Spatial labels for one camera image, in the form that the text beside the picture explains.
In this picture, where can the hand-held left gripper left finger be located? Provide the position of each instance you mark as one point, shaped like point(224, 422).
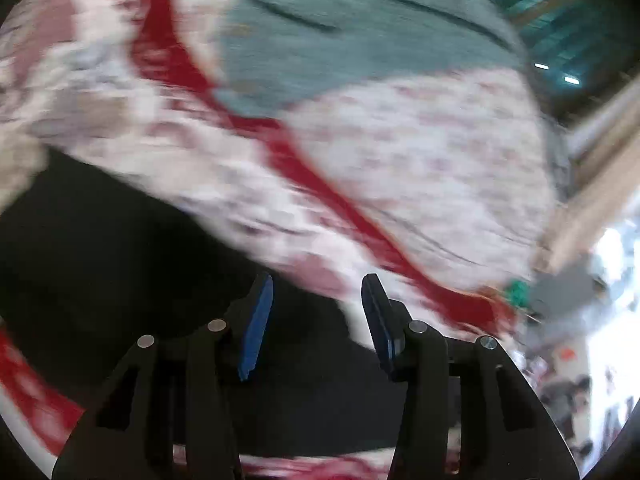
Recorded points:
point(256, 325)

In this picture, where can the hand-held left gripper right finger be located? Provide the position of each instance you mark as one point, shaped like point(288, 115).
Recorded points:
point(378, 320)

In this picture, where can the black pants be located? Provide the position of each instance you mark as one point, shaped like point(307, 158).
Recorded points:
point(125, 270)

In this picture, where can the green yarn bundle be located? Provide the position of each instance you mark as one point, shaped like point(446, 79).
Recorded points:
point(517, 294)

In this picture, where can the white quilt with pink flowers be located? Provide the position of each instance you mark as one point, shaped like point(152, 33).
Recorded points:
point(425, 170)

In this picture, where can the beige cloth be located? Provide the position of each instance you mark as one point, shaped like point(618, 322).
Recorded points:
point(590, 185)

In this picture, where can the teal fleece garment with buttons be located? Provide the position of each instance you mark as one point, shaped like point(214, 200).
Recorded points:
point(360, 35)

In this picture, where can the red and white floral blanket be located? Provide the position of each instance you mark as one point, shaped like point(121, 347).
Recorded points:
point(100, 85)

